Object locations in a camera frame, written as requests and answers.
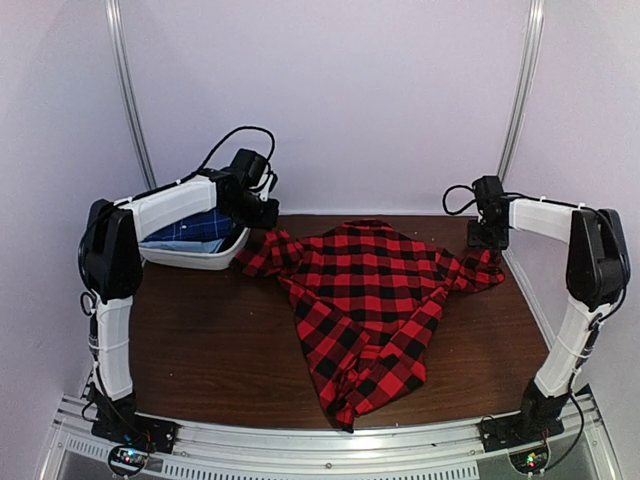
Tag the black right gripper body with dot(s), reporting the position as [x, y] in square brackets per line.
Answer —
[488, 236]

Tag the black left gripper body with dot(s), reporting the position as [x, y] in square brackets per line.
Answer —
[248, 213]

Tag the white plastic basin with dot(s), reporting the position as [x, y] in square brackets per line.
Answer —
[198, 261]

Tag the red black plaid shirt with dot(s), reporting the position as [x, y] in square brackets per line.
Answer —
[367, 301]

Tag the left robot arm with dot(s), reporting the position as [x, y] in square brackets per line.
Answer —
[111, 260]

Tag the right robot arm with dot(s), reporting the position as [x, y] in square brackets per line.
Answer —
[596, 277]

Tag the blue plaid shirt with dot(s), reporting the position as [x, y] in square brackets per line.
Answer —
[201, 227]

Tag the light blue shirt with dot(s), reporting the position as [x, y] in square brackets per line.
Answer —
[209, 247]

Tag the right circuit board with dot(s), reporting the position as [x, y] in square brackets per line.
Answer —
[530, 461]

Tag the circuit board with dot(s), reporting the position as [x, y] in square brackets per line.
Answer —
[126, 461]
[530, 461]

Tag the left circuit board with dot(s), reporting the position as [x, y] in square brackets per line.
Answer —
[126, 461]

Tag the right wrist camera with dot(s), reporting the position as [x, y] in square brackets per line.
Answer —
[488, 192]

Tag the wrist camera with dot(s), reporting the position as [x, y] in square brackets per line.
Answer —
[254, 171]
[488, 192]

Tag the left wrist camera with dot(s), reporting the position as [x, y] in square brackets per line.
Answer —
[254, 171]

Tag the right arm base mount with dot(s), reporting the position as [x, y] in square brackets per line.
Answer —
[538, 418]

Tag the left aluminium frame post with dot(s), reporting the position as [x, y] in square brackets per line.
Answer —
[118, 43]

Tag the aluminium frame post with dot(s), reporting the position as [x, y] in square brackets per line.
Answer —
[529, 59]
[118, 43]

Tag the right aluminium frame post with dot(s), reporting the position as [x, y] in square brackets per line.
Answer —
[529, 59]

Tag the aluminium front rail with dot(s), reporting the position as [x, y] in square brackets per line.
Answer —
[450, 450]

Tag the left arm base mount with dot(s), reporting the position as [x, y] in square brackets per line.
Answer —
[119, 421]

